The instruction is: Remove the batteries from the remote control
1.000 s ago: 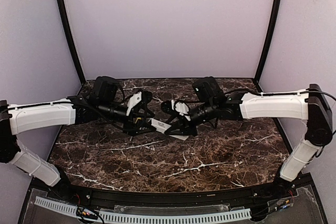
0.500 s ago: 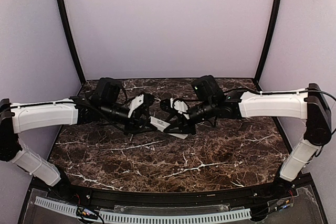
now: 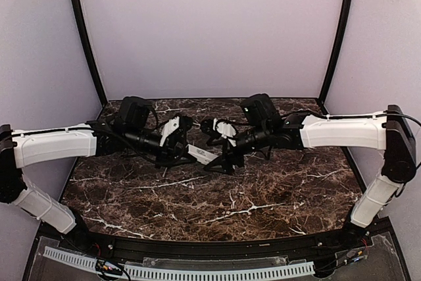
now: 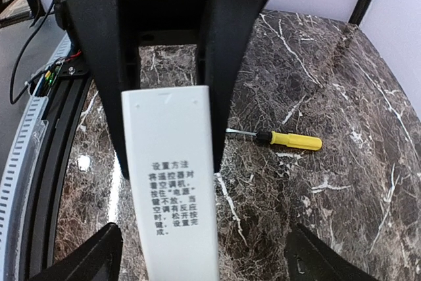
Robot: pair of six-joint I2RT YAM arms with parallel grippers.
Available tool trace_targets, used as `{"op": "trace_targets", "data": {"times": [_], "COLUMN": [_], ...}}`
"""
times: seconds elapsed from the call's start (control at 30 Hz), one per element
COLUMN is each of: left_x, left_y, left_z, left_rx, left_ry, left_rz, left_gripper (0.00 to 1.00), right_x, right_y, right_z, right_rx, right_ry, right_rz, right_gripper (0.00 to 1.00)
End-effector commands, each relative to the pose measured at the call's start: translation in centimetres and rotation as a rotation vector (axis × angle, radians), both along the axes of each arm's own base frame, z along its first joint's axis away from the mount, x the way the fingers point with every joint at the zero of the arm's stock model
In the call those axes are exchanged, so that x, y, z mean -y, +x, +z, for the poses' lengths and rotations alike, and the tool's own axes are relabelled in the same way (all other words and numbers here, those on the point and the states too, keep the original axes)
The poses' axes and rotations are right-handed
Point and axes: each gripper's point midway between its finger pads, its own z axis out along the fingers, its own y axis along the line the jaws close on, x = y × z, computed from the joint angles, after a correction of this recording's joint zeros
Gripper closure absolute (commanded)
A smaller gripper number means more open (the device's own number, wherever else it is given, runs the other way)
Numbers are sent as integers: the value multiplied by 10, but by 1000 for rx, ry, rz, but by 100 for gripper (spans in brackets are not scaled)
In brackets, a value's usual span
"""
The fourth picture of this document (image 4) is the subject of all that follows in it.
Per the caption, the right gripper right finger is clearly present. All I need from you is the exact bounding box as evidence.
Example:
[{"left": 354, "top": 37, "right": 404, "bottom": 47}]
[{"left": 284, "top": 224, "right": 376, "bottom": 281}]

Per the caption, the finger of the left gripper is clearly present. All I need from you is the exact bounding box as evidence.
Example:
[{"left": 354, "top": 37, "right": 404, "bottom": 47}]
[
  {"left": 66, "top": 0, "right": 139, "bottom": 179},
  {"left": 196, "top": 0, "right": 267, "bottom": 172}
]

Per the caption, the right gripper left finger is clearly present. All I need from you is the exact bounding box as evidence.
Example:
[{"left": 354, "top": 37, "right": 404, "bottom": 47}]
[{"left": 31, "top": 222, "right": 123, "bottom": 281}]

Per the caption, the white remote control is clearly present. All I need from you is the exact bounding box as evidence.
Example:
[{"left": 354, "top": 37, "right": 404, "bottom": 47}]
[{"left": 122, "top": 86, "right": 219, "bottom": 280}]

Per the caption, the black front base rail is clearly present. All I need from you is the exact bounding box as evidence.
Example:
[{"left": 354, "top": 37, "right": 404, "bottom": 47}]
[{"left": 20, "top": 74, "right": 91, "bottom": 280}]

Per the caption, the white slotted cable duct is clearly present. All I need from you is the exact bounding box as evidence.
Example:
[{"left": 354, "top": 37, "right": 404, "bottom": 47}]
[{"left": 1, "top": 37, "right": 80, "bottom": 244}]

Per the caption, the yellow handled screwdriver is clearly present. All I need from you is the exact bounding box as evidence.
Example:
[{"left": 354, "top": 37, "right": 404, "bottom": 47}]
[{"left": 226, "top": 128, "right": 322, "bottom": 151}]

